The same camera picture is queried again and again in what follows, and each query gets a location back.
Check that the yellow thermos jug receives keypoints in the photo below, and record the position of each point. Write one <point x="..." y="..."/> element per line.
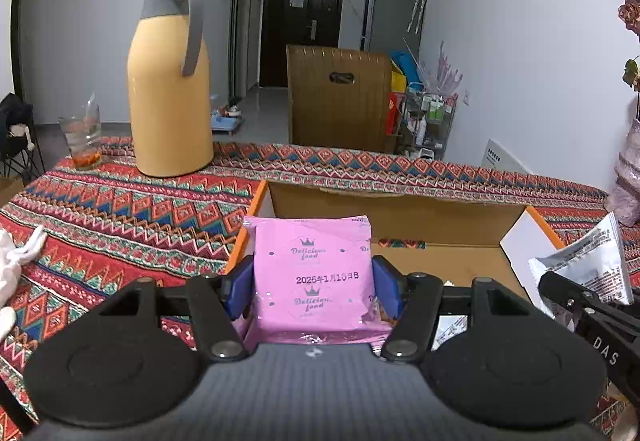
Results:
<point x="165" y="111"/>

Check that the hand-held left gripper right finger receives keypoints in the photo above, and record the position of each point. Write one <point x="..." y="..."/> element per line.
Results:
<point x="387" y="288"/>

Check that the glass cup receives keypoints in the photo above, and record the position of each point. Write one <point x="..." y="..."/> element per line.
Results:
<point x="82" y="141"/>

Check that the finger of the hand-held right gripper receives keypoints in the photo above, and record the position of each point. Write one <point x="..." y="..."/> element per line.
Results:
<point x="560" y="286"/>

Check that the yellow bag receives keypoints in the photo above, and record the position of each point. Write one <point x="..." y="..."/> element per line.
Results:
<point x="398" y="81"/>

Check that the dark entrance door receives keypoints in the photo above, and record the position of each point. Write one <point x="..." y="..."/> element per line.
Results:
<point x="280" y="21"/>

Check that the blue floor stool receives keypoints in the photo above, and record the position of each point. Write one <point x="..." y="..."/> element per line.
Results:
<point x="227" y="121"/>

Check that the black bag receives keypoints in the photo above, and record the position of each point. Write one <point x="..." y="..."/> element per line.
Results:
<point x="12" y="116"/>

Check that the pink textured vase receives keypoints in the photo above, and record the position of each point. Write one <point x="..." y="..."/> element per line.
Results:
<point x="630" y="181"/>

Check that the blue plastic item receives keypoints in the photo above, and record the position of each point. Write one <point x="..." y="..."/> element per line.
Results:
<point x="404" y="63"/>

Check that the white cotton glove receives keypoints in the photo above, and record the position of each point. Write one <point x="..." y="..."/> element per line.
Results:
<point x="10" y="266"/>

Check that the grey fridge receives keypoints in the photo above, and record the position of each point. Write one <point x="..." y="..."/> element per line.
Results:
<point x="390" y="16"/>

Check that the wooden chair back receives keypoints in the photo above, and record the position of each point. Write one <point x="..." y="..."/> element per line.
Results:
<point x="325" y="116"/>

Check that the white flat heater panel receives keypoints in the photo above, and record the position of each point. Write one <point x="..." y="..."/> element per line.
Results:
<point x="502" y="158"/>

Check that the red box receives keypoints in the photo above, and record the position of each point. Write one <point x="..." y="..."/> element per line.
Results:
<point x="396" y="113"/>

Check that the orange cardboard box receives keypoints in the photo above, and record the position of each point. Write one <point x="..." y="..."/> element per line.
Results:
<point x="400" y="216"/>

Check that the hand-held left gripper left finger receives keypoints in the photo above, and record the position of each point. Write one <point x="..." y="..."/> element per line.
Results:
<point x="235" y="291"/>

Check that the white snack packet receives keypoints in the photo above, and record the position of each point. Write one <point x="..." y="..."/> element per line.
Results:
<point x="590" y="261"/>

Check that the pink crown print snack packet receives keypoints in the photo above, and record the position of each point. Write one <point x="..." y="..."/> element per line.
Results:
<point x="310" y="281"/>

